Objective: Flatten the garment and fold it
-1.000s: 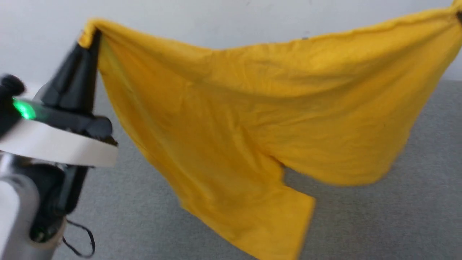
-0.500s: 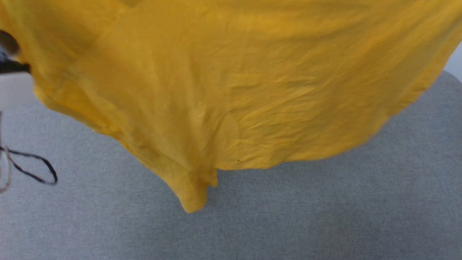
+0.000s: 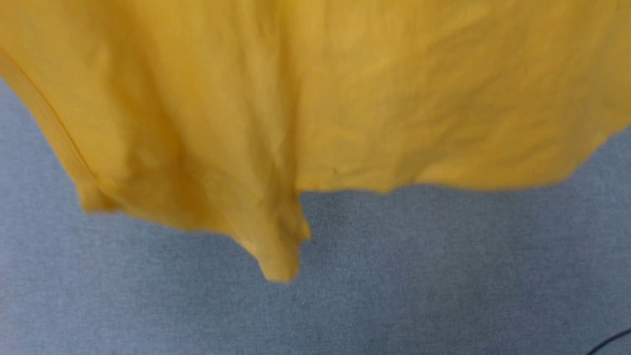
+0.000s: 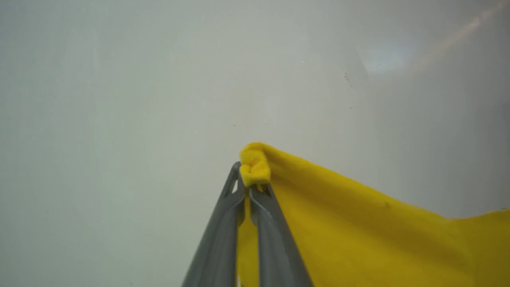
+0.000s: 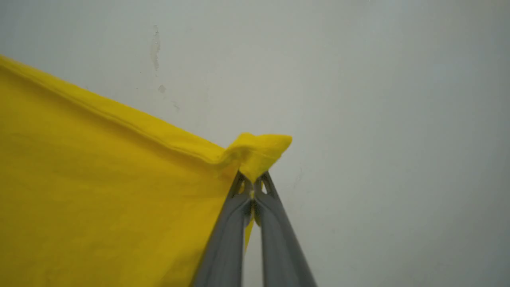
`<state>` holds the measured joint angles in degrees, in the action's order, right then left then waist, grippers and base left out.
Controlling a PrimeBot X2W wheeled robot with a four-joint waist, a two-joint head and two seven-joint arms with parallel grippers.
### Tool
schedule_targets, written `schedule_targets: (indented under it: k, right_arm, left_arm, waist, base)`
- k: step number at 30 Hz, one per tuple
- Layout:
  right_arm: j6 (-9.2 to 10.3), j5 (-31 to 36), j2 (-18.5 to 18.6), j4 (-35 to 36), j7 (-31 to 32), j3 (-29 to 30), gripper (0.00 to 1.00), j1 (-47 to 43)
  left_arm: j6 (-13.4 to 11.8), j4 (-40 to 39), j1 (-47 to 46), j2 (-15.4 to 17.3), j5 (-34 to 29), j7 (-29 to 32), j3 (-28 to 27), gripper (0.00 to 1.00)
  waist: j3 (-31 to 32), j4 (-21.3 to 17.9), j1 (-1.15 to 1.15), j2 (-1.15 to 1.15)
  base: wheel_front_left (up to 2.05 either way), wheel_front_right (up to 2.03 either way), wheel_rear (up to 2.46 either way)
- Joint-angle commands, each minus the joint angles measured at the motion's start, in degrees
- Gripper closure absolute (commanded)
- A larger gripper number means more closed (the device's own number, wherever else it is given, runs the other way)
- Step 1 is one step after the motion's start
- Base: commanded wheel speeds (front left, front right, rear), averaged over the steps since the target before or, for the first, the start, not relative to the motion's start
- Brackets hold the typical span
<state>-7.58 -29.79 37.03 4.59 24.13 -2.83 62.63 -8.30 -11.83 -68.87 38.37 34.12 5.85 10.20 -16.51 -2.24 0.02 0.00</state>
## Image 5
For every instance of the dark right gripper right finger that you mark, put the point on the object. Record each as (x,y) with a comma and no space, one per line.
(281,255)

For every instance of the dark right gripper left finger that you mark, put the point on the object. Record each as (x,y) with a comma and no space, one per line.
(225,251)

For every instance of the yellow t-shirt with white patch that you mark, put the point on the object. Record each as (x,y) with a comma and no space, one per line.
(99,191)

